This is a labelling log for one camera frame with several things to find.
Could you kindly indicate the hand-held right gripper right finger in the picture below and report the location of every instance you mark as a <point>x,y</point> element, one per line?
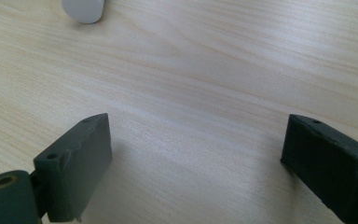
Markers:
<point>329,168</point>

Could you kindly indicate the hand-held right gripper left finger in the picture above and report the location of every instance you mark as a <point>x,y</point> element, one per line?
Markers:
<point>74,174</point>

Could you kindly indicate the white cylindrical object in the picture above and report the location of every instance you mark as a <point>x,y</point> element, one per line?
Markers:
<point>84,10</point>

